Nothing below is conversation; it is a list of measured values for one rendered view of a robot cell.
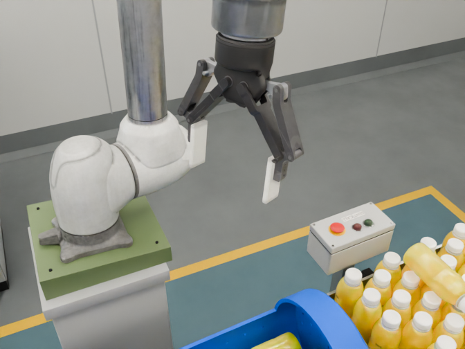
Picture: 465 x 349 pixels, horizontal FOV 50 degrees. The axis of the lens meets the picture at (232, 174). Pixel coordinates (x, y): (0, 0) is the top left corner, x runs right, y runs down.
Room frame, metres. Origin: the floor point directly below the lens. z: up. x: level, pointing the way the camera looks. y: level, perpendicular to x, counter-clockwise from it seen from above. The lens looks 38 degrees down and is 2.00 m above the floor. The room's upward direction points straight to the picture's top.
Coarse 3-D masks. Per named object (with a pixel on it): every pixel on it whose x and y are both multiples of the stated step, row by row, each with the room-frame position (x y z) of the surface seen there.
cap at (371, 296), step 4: (368, 288) 0.75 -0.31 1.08; (372, 288) 0.75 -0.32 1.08; (364, 292) 0.74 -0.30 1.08; (368, 292) 0.74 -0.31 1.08; (372, 292) 0.74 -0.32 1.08; (376, 292) 0.74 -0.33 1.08; (364, 296) 0.73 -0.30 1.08; (368, 296) 0.73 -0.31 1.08; (372, 296) 0.73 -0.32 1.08; (376, 296) 0.73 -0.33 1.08; (380, 296) 0.73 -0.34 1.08; (364, 300) 0.73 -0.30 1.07; (368, 300) 0.72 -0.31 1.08; (372, 300) 0.72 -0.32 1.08; (376, 300) 0.72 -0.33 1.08; (368, 304) 0.72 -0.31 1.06; (372, 304) 0.71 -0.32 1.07; (376, 304) 0.72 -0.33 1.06
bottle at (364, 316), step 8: (360, 304) 0.73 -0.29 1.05; (352, 312) 0.74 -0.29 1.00; (360, 312) 0.72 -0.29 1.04; (368, 312) 0.71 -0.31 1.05; (376, 312) 0.71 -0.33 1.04; (352, 320) 0.73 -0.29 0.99; (360, 320) 0.71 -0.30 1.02; (368, 320) 0.70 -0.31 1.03; (376, 320) 0.70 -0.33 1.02; (360, 328) 0.71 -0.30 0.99; (368, 328) 0.70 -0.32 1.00; (368, 336) 0.70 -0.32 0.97
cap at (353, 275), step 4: (352, 268) 0.81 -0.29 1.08; (348, 272) 0.80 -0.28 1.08; (352, 272) 0.80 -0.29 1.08; (356, 272) 0.80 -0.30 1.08; (360, 272) 0.80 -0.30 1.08; (348, 276) 0.79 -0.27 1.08; (352, 276) 0.79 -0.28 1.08; (356, 276) 0.79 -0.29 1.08; (360, 276) 0.79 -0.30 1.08; (348, 280) 0.78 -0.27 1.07; (352, 280) 0.78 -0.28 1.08; (356, 280) 0.78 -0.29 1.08; (360, 280) 0.78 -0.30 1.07; (352, 284) 0.78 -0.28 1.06; (356, 284) 0.78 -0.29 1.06
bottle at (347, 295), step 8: (344, 280) 0.79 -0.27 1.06; (336, 288) 0.80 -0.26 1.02; (344, 288) 0.78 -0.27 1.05; (352, 288) 0.77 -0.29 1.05; (360, 288) 0.78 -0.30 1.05; (336, 296) 0.79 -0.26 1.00; (344, 296) 0.77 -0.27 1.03; (352, 296) 0.76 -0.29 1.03; (360, 296) 0.77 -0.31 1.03; (344, 304) 0.77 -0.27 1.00; (352, 304) 0.76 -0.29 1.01
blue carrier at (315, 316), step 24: (264, 312) 0.66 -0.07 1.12; (288, 312) 0.68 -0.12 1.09; (312, 312) 0.57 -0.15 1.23; (336, 312) 0.57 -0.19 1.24; (216, 336) 0.60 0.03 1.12; (240, 336) 0.62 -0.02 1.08; (264, 336) 0.64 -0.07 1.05; (312, 336) 0.63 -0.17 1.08; (336, 336) 0.52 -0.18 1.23; (360, 336) 0.52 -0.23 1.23
